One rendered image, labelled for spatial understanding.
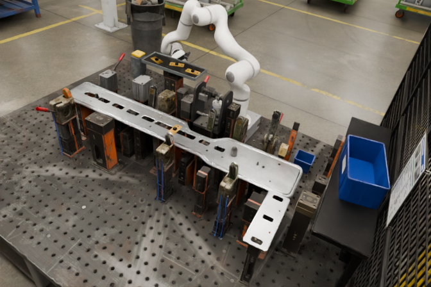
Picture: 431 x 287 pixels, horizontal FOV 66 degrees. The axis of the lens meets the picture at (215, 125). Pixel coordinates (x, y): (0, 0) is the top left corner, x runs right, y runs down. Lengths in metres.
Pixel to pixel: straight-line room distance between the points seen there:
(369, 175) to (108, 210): 1.26
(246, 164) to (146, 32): 3.16
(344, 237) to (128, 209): 1.01
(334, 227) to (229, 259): 0.50
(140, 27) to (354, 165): 3.38
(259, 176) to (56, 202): 1.02
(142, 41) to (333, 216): 3.60
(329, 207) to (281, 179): 0.24
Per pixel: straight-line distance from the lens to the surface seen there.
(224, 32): 2.00
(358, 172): 1.71
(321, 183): 1.51
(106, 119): 1.80
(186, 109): 1.85
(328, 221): 1.44
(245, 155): 1.64
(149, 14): 4.38
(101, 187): 1.90
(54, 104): 1.92
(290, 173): 1.61
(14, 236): 1.83
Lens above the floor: 2.09
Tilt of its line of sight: 37 degrees down
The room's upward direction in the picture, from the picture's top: 6 degrees clockwise
